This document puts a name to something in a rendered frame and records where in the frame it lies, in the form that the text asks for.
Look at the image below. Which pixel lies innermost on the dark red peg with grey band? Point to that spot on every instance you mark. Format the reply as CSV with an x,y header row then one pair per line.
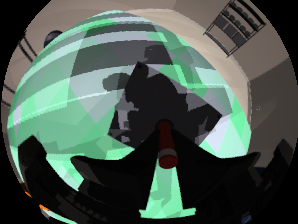
x,y
168,155

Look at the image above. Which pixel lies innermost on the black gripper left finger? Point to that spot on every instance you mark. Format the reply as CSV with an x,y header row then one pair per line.
x,y
134,173

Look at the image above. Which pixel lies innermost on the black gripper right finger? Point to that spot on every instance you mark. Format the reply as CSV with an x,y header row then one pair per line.
x,y
199,172

